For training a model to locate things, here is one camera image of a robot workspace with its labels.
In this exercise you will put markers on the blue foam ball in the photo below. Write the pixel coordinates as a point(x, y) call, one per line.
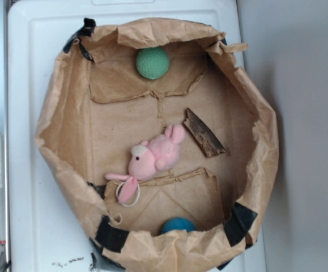
point(178, 224)

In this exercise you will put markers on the dark brown bark piece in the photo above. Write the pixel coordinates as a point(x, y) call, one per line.
point(203, 135)

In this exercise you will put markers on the pink plush bunny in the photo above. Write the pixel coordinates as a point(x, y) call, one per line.
point(147, 159)

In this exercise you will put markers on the green dimpled foam ball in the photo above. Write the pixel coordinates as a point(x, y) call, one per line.
point(152, 63)

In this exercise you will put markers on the brown paper bag tray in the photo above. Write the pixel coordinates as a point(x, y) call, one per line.
point(98, 107)

